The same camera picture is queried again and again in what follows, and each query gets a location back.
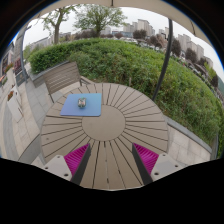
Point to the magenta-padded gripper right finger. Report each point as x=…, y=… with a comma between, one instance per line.
x=146, y=159

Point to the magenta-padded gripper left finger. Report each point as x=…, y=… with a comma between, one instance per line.
x=76, y=159

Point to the transparent computer mouse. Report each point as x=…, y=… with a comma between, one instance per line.
x=82, y=102

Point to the blue mouse pad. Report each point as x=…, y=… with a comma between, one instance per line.
x=93, y=106

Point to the slatted wooden chair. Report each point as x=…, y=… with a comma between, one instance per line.
x=61, y=78

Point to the green hedge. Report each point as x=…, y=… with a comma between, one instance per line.
x=133, y=63

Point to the black curved parasol pole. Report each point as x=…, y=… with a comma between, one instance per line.
x=165, y=60

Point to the dark sign pillar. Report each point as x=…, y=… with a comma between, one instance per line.
x=19, y=56

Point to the thin sparse tree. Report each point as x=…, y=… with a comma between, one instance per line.
x=56, y=30

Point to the far apartment buildings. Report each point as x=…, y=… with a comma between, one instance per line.
x=143, y=26

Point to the bushy green tree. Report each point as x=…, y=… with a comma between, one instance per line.
x=98, y=18

